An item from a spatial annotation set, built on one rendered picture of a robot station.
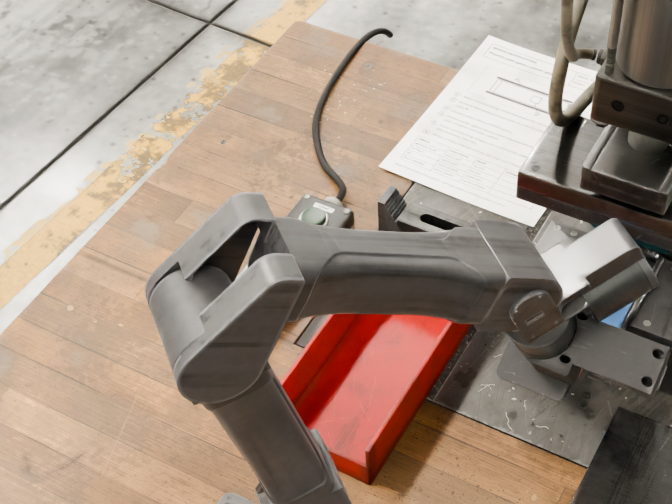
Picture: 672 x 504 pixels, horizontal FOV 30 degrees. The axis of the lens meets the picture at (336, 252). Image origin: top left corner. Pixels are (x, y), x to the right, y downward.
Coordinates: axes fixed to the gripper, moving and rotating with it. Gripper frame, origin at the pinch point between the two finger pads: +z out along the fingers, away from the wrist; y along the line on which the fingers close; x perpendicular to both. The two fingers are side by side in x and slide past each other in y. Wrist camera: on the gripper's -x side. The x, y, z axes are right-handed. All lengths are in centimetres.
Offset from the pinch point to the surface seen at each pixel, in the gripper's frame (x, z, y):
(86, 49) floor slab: 164, 148, 44
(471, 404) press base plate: 7.7, 8.0, -7.6
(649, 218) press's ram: -4.0, -7.4, 13.6
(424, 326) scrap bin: 16.5, 11.2, -1.6
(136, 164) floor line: 128, 132, 19
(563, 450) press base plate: -2.9, 7.3, -8.3
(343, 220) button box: 30.9, 13.6, 6.5
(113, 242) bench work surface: 55, 10, -6
